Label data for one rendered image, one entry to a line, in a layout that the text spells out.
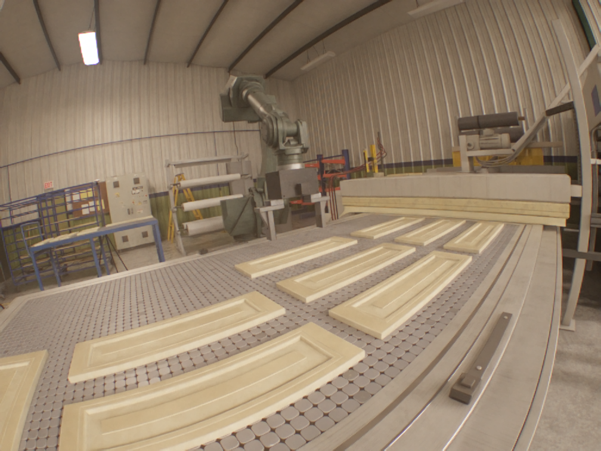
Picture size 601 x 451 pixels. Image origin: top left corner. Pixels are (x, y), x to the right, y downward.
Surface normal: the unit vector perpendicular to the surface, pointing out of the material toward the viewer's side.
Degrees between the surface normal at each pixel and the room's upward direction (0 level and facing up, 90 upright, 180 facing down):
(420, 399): 0
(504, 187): 90
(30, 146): 90
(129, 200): 90
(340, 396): 0
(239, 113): 123
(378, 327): 0
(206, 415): 11
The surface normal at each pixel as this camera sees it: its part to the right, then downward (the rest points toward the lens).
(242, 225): 0.36, 0.66
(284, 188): 0.59, 0.07
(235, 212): 0.36, 0.12
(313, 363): 0.00, -0.95
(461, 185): -0.80, 0.19
